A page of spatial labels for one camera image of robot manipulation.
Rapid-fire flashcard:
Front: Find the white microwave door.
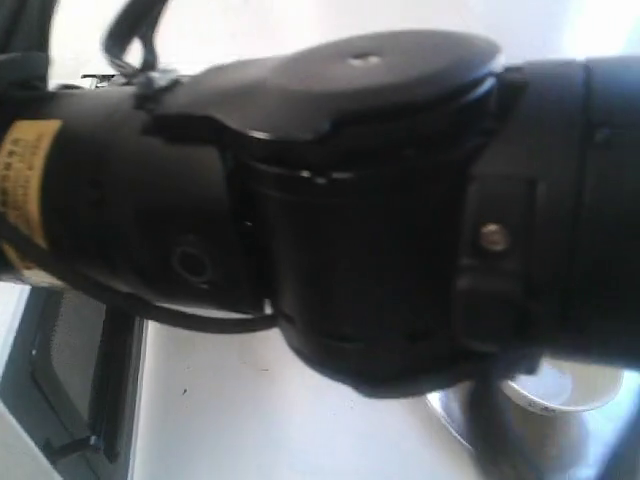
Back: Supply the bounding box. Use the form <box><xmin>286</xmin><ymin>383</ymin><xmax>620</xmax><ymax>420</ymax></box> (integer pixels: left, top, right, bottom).
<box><xmin>1</xmin><ymin>288</ymin><xmax>145</xmax><ymax>479</ymax></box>

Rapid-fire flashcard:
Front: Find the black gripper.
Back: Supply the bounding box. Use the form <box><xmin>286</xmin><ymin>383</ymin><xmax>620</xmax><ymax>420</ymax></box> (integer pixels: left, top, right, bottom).
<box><xmin>1</xmin><ymin>64</ymin><xmax>277</xmax><ymax>330</ymax></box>

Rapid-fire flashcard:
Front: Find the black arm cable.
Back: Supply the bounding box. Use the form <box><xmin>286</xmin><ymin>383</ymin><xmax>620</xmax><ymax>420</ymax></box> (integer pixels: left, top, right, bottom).
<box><xmin>99</xmin><ymin>0</ymin><xmax>174</xmax><ymax>76</ymax></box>

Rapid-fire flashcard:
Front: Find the round stainless steel tray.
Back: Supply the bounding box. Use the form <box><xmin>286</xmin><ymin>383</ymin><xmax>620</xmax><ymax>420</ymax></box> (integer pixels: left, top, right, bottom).
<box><xmin>426</xmin><ymin>362</ymin><xmax>639</xmax><ymax>479</ymax></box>

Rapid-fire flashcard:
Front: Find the cream ceramic bowl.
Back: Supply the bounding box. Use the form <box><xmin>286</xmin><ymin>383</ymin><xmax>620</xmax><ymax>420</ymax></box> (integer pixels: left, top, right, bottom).
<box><xmin>501</xmin><ymin>358</ymin><xmax>624</xmax><ymax>416</ymax></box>

